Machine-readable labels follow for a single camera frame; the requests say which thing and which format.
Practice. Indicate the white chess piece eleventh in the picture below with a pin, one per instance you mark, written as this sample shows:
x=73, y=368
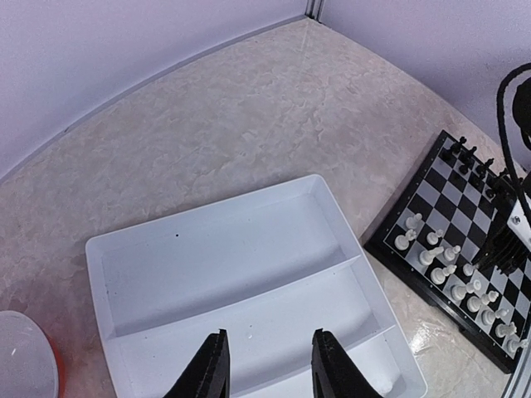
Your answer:
x=433, y=238

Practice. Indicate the front aluminium rail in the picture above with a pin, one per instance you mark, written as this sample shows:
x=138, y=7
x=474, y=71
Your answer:
x=519, y=383

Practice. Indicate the white chess piece twelfth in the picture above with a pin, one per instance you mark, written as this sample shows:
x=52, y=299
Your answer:
x=468, y=270

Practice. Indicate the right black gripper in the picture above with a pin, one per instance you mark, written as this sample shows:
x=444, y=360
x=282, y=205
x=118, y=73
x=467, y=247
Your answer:
x=502, y=248

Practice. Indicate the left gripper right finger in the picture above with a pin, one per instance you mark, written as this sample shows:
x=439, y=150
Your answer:
x=333, y=372

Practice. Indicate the white pawn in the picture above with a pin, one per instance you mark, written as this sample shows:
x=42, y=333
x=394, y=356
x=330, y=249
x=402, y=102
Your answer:
x=514, y=345

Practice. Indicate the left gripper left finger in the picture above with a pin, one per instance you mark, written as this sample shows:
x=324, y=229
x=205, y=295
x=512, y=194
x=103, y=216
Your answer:
x=208, y=373

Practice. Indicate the orange white bowl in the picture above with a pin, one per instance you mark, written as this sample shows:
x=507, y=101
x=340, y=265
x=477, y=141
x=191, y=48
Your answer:
x=28, y=364

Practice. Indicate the right aluminium frame post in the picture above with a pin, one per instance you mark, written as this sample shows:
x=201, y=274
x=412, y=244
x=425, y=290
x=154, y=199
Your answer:
x=313, y=9

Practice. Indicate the black white chess board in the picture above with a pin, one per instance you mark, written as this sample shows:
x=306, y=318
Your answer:
x=464, y=224

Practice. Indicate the row of black chess pieces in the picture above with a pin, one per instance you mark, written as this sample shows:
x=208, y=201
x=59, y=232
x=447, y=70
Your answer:
x=466, y=175

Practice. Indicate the white divided plastic tray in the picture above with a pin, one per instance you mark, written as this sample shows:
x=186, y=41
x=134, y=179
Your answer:
x=270, y=267

